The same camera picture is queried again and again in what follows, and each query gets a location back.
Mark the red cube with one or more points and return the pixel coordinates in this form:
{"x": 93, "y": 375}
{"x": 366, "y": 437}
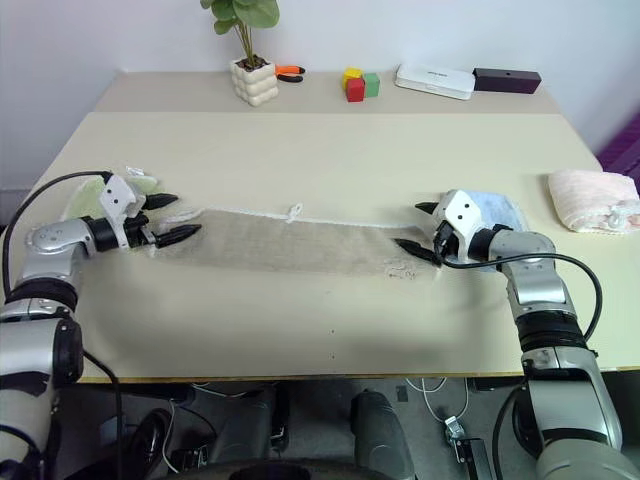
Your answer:
{"x": 355, "y": 90}

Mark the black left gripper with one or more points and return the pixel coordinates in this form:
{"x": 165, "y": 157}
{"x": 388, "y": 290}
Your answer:
{"x": 137, "y": 234}

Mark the light green towel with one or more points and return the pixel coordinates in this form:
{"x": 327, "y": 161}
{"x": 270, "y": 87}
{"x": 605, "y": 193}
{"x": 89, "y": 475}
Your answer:
{"x": 87, "y": 197}

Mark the light blue towel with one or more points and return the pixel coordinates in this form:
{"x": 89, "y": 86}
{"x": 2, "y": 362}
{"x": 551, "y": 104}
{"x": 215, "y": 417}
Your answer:
{"x": 500, "y": 206}

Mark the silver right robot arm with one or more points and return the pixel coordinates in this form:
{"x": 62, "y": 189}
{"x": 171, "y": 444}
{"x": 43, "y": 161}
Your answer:
{"x": 537, "y": 285}

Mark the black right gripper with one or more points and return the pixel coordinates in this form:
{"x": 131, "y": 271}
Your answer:
{"x": 445, "y": 242}

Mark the folded pink towel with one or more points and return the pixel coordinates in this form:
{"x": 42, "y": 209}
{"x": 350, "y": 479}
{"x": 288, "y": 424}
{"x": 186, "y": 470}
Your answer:
{"x": 590, "y": 200}

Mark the metal clamp under table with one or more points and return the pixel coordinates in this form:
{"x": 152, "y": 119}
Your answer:
{"x": 454, "y": 430}

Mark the green leafy plant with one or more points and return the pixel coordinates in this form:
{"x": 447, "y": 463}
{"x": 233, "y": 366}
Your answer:
{"x": 245, "y": 15}

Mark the yellow cube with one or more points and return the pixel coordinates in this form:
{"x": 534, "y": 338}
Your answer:
{"x": 351, "y": 74}

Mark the white bubble plant pot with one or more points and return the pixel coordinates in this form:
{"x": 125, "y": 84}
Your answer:
{"x": 254, "y": 85}

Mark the flat white box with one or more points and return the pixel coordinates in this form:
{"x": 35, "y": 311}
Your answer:
{"x": 434, "y": 81}

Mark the dark rounded shape under table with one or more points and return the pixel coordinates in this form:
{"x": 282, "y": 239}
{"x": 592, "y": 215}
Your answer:
{"x": 380, "y": 435}

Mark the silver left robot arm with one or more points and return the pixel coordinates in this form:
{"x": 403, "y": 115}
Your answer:
{"x": 47, "y": 240}

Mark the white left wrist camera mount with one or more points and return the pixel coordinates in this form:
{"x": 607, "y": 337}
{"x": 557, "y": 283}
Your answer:
{"x": 116, "y": 197}

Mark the green cube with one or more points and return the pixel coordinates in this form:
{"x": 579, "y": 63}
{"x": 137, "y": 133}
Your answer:
{"x": 371, "y": 84}

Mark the beige towel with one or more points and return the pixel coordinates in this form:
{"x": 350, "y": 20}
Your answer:
{"x": 300, "y": 242}

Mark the dark purple box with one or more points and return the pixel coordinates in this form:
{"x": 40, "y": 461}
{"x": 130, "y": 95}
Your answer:
{"x": 507, "y": 80}

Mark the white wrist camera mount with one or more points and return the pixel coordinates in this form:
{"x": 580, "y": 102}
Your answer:
{"x": 116, "y": 197}
{"x": 462, "y": 212}

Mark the purple object beside table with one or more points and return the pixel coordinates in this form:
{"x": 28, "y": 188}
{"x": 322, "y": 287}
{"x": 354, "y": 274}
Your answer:
{"x": 622, "y": 147}

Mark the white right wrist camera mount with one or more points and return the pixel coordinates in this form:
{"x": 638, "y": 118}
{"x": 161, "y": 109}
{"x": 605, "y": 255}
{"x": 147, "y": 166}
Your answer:
{"x": 462, "y": 212}

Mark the black round wheel shape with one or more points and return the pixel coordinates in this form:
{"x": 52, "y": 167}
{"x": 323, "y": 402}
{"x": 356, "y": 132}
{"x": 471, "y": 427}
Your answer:
{"x": 152, "y": 437}

